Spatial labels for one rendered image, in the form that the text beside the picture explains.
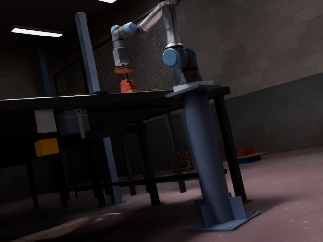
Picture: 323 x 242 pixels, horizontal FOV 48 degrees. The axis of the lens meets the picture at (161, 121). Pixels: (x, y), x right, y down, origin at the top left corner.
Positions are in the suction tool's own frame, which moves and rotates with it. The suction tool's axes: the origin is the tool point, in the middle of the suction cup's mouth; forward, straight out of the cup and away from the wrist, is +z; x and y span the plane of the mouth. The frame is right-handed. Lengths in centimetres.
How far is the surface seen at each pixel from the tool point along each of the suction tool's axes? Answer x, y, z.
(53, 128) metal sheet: 26, 68, 37
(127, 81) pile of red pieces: -70, -48, -9
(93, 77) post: -180, -76, -44
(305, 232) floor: 101, -15, 112
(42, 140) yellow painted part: 29, 76, 42
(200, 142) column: 41, -18, 60
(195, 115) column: 42, -18, 43
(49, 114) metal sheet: 26, 69, 30
